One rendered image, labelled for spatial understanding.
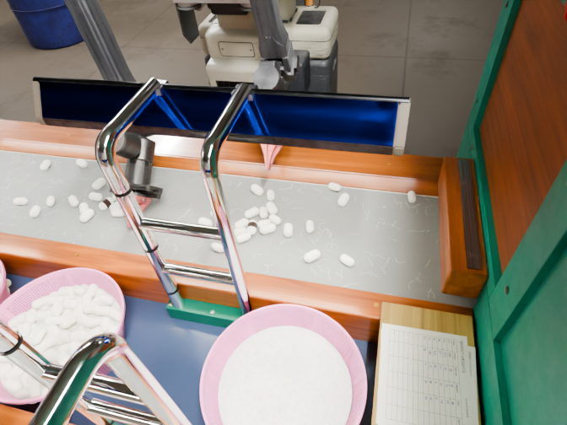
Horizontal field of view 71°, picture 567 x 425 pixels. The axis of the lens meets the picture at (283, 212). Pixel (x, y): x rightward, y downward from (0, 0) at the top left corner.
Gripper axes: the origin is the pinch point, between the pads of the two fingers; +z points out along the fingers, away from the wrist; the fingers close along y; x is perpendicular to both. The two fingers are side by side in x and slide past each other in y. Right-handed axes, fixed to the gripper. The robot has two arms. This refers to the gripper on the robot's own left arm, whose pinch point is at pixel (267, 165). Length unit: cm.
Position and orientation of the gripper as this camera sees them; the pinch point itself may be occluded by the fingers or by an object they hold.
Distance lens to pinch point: 93.7
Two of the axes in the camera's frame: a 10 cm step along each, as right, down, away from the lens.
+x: 2.2, 0.6, 9.7
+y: 9.7, 1.1, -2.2
